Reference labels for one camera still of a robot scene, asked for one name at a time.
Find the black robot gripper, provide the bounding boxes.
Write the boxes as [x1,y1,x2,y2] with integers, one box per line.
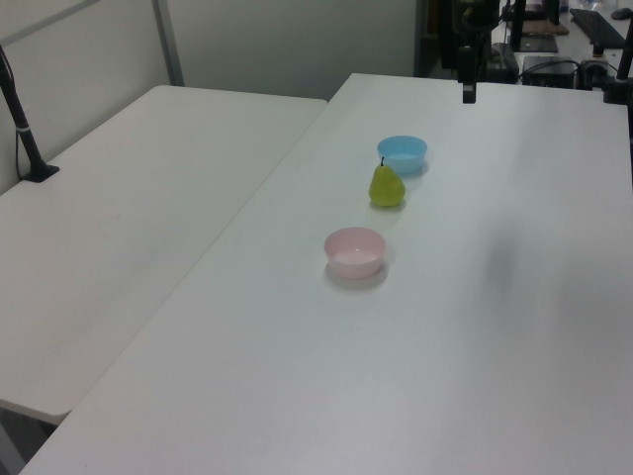
[457,46,479,105]

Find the blue plastic bowl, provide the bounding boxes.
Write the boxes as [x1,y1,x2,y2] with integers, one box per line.
[377,134,428,175]

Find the green pear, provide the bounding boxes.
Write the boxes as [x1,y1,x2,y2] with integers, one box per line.
[368,156,407,209]

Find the pink plastic bowl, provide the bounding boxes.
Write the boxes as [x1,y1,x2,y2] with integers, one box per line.
[323,226,387,279]

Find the black electronics box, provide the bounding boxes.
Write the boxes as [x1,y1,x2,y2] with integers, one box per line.
[520,54,581,89]

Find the black monitor stand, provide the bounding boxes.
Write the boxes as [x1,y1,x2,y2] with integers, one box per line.
[508,0,526,51]

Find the brown wooden board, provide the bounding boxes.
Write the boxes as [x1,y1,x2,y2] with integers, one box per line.
[522,19,571,37]

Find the black keyboard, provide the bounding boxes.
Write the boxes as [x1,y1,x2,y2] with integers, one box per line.
[569,7,627,49]

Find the white side table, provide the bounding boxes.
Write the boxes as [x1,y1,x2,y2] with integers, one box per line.
[0,84,330,425]

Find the black clamped camera pole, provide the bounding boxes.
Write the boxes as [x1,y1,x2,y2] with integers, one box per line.
[600,28,633,106]

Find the grey metal partition post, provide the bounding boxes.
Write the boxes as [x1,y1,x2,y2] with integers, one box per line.
[151,0,185,88]

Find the black camera pole with base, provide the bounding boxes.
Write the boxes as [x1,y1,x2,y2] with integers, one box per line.
[0,44,61,184]

